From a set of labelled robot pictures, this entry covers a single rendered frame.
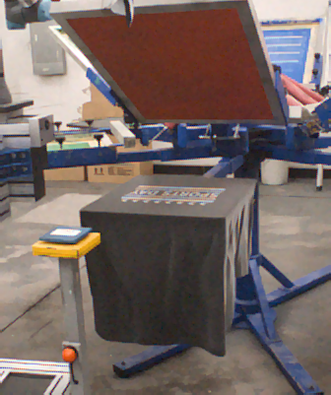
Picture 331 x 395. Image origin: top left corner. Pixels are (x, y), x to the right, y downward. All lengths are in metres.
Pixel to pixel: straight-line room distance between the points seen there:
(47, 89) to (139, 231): 5.50
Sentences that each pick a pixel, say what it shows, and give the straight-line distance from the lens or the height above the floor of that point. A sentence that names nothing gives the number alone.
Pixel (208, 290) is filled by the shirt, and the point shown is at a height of 0.73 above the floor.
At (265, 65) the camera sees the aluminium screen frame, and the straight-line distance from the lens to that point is 1.92.
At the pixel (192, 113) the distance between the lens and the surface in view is 2.30.
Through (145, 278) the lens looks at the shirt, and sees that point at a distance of 1.82.
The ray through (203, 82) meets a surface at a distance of 2.06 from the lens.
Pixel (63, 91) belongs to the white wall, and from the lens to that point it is 7.08.
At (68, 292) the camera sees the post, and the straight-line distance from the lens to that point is 1.59.
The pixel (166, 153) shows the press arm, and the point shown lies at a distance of 2.90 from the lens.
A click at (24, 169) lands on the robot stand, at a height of 1.05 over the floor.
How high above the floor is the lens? 1.43
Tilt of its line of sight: 13 degrees down
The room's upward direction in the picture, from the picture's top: 3 degrees counter-clockwise
